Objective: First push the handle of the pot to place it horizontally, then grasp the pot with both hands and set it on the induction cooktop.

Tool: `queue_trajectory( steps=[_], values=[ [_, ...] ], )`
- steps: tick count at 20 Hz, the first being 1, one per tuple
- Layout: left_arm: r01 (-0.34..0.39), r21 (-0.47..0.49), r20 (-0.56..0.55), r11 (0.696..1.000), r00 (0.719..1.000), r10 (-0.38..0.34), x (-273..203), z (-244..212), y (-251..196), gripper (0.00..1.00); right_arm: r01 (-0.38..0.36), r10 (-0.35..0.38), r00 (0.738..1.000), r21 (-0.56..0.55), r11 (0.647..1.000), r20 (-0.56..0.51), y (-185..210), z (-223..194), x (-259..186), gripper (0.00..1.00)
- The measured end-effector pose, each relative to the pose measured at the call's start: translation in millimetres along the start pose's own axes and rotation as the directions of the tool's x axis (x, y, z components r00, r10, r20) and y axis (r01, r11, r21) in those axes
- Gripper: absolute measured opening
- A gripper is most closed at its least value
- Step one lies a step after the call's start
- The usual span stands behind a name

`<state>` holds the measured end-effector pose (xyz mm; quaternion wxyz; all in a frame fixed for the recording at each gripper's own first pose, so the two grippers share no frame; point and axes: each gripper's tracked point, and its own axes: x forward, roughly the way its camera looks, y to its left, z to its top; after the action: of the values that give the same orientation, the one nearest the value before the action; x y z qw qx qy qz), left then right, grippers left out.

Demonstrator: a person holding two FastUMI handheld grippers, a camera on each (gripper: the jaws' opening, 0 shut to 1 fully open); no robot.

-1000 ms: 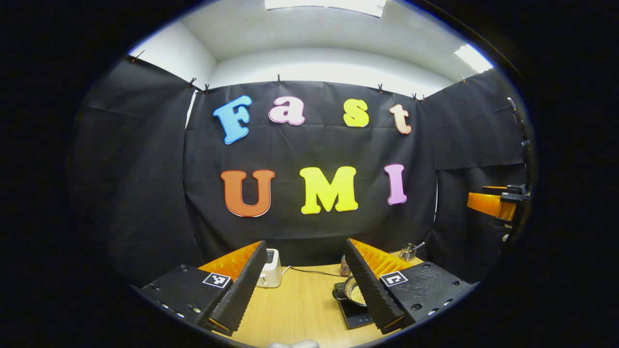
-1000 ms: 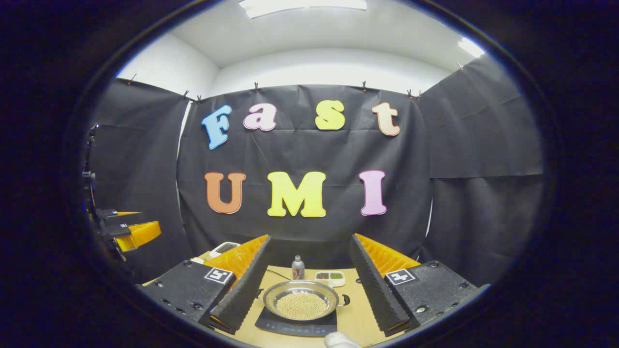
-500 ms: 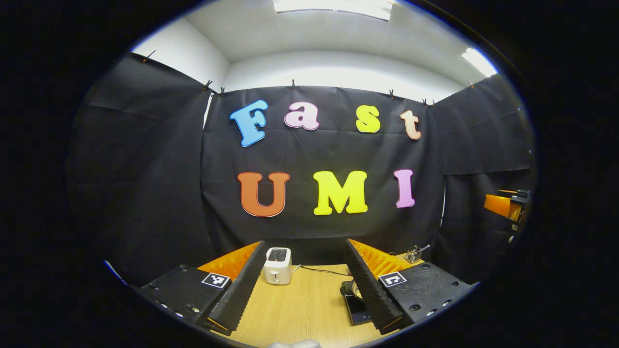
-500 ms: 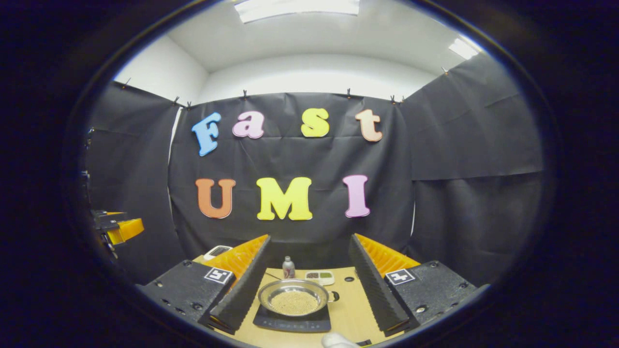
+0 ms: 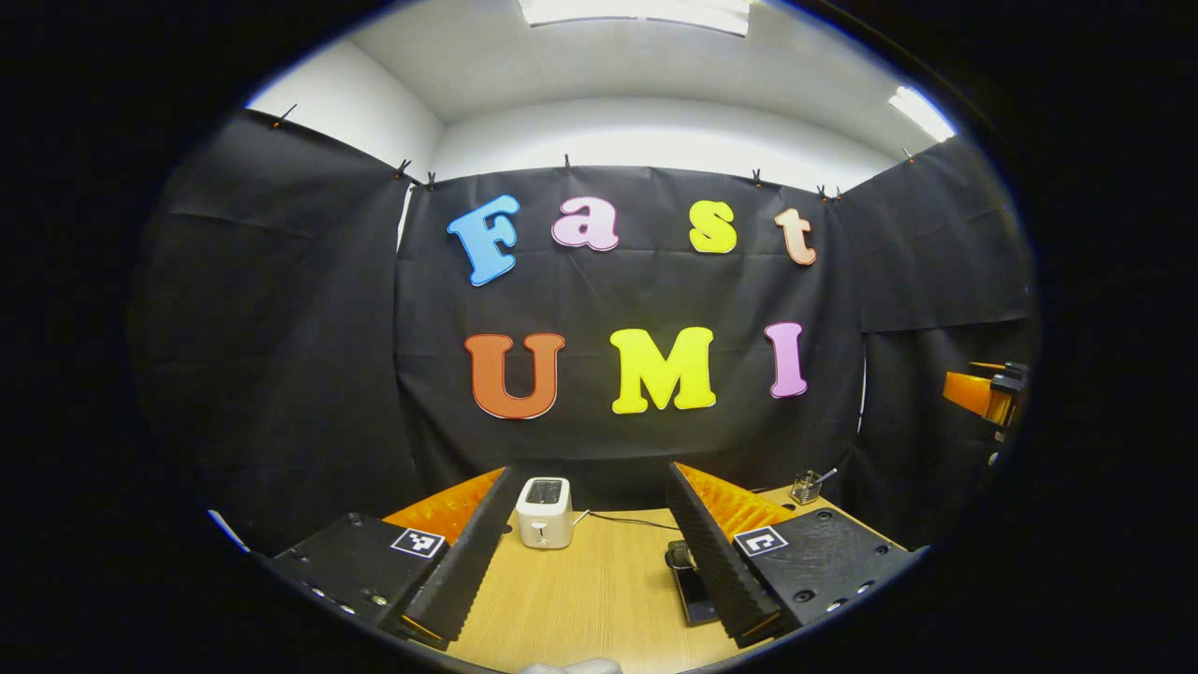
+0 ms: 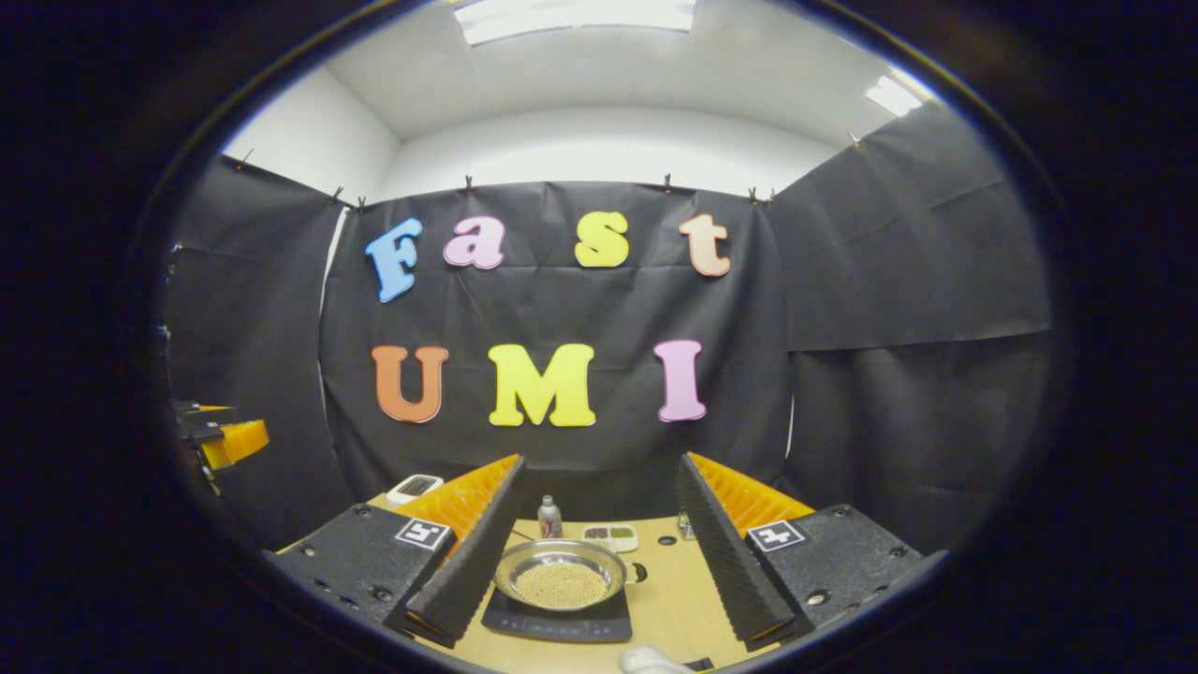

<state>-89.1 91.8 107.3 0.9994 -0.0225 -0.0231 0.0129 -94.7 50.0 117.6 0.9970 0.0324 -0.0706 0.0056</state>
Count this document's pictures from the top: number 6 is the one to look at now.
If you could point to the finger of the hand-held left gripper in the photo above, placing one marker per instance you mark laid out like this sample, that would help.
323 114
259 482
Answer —
239 440
201 417

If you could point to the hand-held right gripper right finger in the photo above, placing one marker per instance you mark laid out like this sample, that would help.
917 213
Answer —
725 571

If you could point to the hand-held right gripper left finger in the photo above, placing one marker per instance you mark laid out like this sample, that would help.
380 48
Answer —
477 562

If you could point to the stainless steel pot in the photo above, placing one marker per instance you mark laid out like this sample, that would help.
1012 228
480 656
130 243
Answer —
562 552

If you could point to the black induction cooktop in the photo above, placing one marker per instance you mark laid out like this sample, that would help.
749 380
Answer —
562 625

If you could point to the silver printed metal bottle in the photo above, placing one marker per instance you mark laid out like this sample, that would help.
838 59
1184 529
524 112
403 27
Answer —
549 520

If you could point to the pile of soybeans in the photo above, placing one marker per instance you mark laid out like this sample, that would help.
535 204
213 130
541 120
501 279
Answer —
560 585

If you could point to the white toaster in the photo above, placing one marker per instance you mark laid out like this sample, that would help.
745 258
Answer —
414 489

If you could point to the white divided spice dish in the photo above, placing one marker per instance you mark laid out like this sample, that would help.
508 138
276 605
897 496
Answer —
610 537

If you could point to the ceiling light panel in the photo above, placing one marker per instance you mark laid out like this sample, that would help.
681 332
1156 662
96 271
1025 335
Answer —
576 17
894 95

